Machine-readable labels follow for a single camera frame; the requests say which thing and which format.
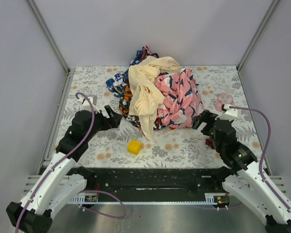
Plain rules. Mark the blue white patterned cloth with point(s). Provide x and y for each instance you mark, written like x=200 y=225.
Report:
x=117 y=84

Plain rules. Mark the pink plastic cup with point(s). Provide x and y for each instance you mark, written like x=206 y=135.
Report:
x=223 y=98

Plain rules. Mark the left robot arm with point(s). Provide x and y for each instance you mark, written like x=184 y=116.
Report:
x=35 y=212

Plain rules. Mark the floral table mat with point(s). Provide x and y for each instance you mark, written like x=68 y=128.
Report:
x=178 y=148

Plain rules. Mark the yellow toy block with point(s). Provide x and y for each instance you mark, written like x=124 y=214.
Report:
x=134 y=147

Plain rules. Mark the cream cloth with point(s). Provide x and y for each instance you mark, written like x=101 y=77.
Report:
x=146 y=97

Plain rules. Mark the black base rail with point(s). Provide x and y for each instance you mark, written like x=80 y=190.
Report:
x=149 y=185

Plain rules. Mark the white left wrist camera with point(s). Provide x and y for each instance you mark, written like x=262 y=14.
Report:
x=86 y=104

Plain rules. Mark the left aluminium frame post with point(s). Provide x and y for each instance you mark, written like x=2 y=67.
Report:
x=41 y=22

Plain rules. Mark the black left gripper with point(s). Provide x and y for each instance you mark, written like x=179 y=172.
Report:
x=104 y=119

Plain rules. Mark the aluminium frame post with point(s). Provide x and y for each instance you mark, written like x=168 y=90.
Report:
x=41 y=22
x=266 y=18

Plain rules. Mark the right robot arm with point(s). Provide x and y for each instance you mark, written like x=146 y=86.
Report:
x=243 y=175

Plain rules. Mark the orange black patterned cloth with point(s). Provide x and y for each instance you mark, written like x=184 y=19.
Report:
x=124 y=104

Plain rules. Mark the red small object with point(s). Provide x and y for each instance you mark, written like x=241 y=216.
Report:
x=209 y=143

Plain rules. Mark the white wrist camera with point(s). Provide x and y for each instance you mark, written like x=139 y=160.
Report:
x=228 y=113
x=86 y=104

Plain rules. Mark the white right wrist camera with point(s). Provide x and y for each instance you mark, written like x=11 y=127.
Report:
x=228 y=113

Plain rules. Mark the right aluminium frame post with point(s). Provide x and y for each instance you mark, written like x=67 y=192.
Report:
x=266 y=18

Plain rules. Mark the pink patterned cloth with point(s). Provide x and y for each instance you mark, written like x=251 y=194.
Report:
x=182 y=101

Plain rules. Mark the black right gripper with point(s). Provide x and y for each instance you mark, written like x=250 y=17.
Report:
x=207 y=124

